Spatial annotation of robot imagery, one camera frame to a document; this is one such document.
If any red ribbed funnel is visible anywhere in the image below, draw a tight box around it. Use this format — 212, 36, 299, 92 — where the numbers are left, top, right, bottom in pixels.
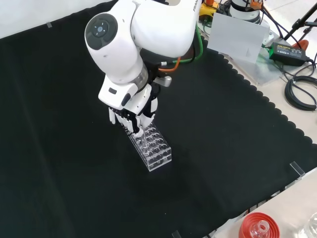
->
238, 211, 281, 238

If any black scalloped bench cloth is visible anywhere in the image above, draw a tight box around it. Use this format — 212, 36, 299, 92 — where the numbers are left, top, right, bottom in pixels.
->
0, 4, 317, 238

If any green cable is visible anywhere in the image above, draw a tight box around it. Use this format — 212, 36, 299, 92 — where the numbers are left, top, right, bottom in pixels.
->
160, 22, 204, 66

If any clear acrylic test tube rack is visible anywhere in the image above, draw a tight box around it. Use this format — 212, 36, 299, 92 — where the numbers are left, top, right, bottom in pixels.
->
127, 123, 173, 173

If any orange cable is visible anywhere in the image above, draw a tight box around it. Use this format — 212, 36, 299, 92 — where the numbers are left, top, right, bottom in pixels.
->
158, 58, 182, 73

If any yellow stop button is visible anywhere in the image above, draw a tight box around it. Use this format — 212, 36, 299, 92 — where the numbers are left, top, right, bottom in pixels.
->
199, 0, 220, 27

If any clear glass vessel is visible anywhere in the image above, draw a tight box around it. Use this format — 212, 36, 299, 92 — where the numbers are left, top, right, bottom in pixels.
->
303, 212, 317, 238

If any black adapter cable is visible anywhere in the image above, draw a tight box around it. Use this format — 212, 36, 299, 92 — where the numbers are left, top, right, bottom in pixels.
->
278, 60, 317, 82

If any coiled black cable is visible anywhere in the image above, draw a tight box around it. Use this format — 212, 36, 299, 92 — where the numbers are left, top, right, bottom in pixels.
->
284, 75, 317, 111

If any small clear glass flask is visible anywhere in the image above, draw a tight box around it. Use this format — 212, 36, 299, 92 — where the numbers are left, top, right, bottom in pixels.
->
250, 220, 270, 238

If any black power adapter green label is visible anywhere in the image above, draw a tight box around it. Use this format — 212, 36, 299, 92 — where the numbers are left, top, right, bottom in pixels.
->
268, 42, 311, 67

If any clear glass test tube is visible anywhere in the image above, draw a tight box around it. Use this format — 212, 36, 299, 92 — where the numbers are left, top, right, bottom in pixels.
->
135, 131, 150, 156

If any black tripod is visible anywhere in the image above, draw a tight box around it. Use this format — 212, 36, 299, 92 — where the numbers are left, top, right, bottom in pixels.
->
283, 2, 317, 42

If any pale board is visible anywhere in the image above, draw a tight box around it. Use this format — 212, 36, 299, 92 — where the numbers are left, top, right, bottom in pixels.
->
207, 12, 270, 64

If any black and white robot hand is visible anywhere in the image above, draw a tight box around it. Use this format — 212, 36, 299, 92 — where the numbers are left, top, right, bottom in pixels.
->
98, 74, 159, 138

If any grey metal base plate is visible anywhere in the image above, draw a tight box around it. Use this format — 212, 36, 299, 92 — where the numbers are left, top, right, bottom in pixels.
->
190, 14, 296, 87

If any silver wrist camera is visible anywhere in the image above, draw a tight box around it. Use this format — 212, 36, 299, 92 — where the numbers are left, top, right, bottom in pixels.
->
155, 75, 172, 88

